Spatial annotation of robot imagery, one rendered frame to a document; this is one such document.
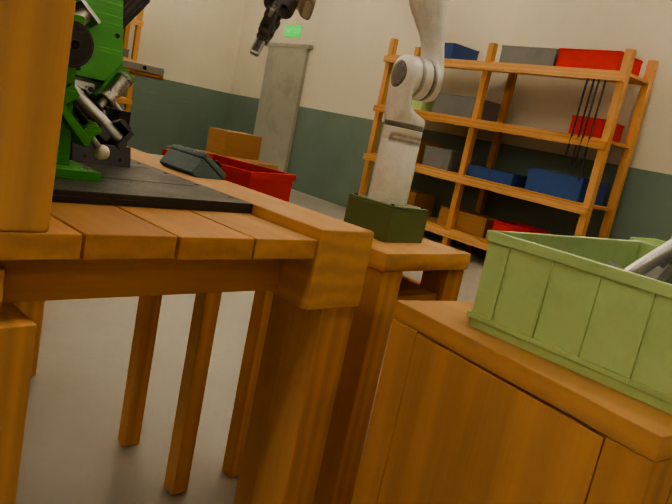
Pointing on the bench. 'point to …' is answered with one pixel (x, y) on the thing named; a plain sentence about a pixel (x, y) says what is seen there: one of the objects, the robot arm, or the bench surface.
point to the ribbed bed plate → (87, 86)
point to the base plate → (145, 190)
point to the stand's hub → (80, 46)
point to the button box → (192, 163)
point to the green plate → (104, 41)
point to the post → (31, 107)
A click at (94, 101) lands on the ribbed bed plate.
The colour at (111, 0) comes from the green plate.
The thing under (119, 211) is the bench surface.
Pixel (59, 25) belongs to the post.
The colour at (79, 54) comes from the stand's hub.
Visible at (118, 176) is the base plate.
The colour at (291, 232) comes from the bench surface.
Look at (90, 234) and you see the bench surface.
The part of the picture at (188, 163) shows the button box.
